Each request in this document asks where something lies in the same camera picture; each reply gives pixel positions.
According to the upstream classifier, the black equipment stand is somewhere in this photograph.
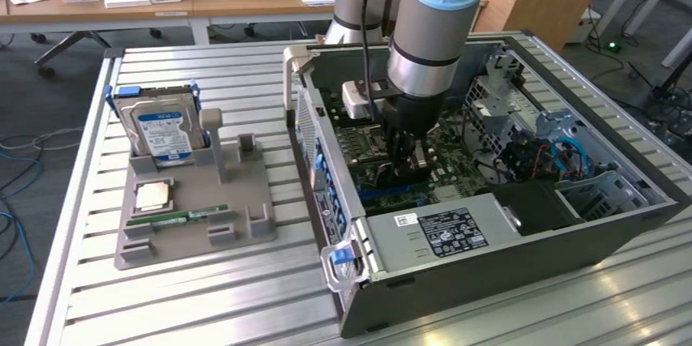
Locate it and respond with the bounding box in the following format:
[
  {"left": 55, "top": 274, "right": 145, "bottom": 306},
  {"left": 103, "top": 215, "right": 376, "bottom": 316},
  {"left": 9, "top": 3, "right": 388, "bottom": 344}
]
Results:
[{"left": 629, "top": 60, "right": 692, "bottom": 136}]

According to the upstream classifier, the silver CPU chip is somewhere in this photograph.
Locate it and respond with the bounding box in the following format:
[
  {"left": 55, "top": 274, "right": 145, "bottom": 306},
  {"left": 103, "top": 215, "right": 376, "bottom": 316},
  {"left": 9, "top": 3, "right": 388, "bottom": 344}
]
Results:
[{"left": 135, "top": 183, "right": 177, "bottom": 213}]

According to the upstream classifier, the white floor cable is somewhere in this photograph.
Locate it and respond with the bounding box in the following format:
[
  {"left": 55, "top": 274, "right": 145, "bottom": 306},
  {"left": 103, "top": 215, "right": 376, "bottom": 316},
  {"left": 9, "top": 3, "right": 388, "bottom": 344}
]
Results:
[{"left": 0, "top": 126, "right": 83, "bottom": 152}]

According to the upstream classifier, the grey parts rack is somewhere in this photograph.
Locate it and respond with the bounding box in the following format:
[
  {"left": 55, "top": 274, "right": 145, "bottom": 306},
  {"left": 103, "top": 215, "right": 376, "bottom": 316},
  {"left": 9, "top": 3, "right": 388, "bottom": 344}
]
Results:
[{"left": 112, "top": 107, "right": 280, "bottom": 271}]

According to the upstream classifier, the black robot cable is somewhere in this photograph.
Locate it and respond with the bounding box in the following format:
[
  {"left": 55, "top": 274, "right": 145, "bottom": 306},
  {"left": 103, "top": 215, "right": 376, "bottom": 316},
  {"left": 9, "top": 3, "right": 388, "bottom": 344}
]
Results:
[{"left": 360, "top": 0, "right": 380, "bottom": 120}]

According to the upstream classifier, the silver chipset heatsink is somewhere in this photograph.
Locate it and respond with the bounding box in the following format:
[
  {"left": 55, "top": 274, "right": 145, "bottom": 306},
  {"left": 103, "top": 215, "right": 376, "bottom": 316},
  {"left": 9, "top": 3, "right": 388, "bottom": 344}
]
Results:
[{"left": 435, "top": 186, "right": 464, "bottom": 203}]

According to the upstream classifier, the black graphics card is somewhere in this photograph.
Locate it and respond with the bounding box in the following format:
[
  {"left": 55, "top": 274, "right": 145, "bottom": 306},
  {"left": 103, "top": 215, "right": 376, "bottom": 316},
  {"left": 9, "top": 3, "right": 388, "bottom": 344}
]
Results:
[{"left": 375, "top": 159, "right": 435, "bottom": 194}]

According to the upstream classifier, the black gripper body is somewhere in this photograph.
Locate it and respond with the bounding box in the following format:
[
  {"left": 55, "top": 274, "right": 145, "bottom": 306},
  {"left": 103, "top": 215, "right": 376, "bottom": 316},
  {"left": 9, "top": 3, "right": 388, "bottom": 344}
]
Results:
[{"left": 380, "top": 92, "right": 448, "bottom": 145}]

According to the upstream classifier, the green motherboard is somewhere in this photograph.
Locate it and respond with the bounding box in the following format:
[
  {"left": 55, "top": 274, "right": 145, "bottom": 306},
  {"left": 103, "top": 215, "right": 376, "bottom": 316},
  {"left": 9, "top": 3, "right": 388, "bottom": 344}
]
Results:
[{"left": 323, "top": 94, "right": 499, "bottom": 217}]

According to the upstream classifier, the hard disk in blue caddy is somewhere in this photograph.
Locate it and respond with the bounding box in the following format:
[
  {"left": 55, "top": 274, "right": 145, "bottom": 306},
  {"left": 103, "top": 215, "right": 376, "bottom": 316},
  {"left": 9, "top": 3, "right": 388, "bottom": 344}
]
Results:
[{"left": 101, "top": 80, "right": 209, "bottom": 168}]

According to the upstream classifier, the metal disk bay cage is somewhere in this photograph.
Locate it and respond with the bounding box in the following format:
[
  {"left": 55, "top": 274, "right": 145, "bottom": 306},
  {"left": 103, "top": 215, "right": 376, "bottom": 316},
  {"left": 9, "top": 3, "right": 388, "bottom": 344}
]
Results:
[{"left": 461, "top": 48, "right": 596, "bottom": 169}]

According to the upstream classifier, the blue expansion slot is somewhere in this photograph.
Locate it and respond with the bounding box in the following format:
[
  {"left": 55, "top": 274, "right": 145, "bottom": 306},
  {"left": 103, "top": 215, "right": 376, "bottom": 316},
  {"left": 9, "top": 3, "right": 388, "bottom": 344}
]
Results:
[{"left": 360, "top": 186, "right": 404, "bottom": 199}]

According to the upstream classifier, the blue floor cable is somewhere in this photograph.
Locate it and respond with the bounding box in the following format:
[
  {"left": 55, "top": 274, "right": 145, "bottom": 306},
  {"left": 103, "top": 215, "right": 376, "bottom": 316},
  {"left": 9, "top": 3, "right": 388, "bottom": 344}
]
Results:
[{"left": 0, "top": 155, "right": 43, "bottom": 306}]

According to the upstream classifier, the blue wire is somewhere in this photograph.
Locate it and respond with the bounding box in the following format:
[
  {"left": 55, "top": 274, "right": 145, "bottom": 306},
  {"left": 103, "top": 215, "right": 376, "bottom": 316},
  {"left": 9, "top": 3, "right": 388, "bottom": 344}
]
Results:
[{"left": 548, "top": 134, "right": 595, "bottom": 179}]

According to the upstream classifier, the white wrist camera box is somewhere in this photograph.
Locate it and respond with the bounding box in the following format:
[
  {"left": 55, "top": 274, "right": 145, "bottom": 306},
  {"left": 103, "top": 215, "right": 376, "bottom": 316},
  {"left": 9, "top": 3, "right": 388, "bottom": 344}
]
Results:
[{"left": 340, "top": 79, "right": 391, "bottom": 119}]

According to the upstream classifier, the CPU socket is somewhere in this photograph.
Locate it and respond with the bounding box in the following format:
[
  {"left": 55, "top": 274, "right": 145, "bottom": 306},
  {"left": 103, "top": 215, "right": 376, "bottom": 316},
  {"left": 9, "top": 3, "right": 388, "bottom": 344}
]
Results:
[{"left": 359, "top": 126, "right": 391, "bottom": 159}]

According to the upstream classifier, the grey open PC case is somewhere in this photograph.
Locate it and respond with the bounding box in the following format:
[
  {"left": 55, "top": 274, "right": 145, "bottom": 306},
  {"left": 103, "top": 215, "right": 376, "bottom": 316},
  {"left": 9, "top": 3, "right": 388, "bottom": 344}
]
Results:
[{"left": 283, "top": 36, "right": 677, "bottom": 339}]

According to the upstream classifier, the small metal disk bay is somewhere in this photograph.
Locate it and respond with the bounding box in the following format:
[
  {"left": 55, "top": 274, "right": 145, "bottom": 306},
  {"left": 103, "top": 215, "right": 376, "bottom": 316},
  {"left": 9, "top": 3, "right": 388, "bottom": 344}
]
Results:
[{"left": 555, "top": 170, "right": 649, "bottom": 221}]

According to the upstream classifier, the wooden desk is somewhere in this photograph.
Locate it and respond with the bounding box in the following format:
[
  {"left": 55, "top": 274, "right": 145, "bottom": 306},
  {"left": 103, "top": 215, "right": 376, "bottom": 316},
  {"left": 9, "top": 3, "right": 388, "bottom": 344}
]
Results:
[{"left": 0, "top": 0, "right": 488, "bottom": 78}]

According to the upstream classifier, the white table frame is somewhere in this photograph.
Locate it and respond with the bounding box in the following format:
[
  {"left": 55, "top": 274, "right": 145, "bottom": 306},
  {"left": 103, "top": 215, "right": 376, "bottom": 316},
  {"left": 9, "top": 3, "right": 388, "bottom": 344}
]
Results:
[{"left": 592, "top": 0, "right": 692, "bottom": 68}]

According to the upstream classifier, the white power box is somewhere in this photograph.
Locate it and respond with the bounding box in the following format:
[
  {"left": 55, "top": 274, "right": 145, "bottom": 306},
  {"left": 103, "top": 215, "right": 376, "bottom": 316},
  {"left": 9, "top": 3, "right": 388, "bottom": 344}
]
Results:
[{"left": 576, "top": 8, "right": 603, "bottom": 45}]

